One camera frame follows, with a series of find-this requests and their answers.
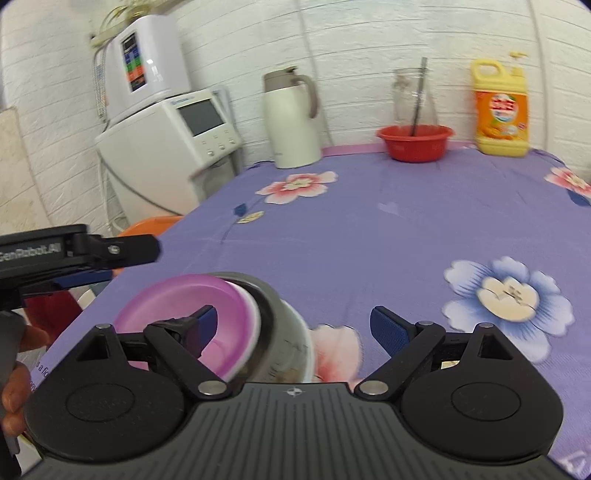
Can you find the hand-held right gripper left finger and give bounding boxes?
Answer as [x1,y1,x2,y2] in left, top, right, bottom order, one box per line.
[76,304,234,400]

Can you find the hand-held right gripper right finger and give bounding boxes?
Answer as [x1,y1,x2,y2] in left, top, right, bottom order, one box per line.
[353,305,515,398]

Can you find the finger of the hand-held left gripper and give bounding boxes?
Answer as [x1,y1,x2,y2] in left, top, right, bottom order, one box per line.
[73,233,162,269]
[20,269,114,297]

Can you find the purple plastic bowl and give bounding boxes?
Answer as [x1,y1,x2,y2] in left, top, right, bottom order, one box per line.
[113,274,258,380]

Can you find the white ceramic bowl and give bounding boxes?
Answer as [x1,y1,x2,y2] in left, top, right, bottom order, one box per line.
[226,281,263,376]

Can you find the stainless steel bowl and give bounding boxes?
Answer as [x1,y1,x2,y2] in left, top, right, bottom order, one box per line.
[213,271,284,385]

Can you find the white floral plate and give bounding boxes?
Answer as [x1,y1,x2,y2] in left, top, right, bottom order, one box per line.
[240,299,316,385]

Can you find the person's left hand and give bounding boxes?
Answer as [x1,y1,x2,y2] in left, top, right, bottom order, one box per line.
[0,325,52,435]

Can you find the orange plastic stool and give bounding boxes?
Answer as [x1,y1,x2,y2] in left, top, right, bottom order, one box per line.
[115,215,185,278]

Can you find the red object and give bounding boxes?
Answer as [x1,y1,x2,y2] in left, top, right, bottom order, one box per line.
[23,290,85,344]

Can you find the beige marble slab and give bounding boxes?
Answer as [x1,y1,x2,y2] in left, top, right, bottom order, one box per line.
[0,107,52,234]

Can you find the white appliance with screen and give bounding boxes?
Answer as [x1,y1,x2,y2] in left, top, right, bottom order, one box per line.
[95,88,245,228]

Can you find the purple floral tablecloth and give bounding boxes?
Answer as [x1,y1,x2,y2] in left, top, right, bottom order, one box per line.
[28,142,591,480]

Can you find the red plastic basin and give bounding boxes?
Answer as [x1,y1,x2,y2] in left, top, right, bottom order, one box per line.
[376,124,456,164]

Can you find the white water purifier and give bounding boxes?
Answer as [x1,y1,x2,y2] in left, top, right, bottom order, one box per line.
[94,14,193,126]

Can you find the white thermos jug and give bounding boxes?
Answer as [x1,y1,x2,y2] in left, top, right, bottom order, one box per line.
[263,65,323,170]

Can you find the glass pitcher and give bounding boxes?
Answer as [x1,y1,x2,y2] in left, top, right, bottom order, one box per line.
[391,67,439,129]

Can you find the dark stirring stick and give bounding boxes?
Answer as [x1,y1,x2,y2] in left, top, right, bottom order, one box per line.
[410,57,428,137]

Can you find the yellow detergent pump bottle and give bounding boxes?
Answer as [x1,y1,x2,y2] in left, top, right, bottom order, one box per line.
[469,51,531,158]

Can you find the metal flexible hose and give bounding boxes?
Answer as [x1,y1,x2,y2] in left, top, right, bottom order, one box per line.
[93,48,110,123]

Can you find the white wall cable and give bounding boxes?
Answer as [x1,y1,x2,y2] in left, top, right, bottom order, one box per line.
[297,0,334,149]

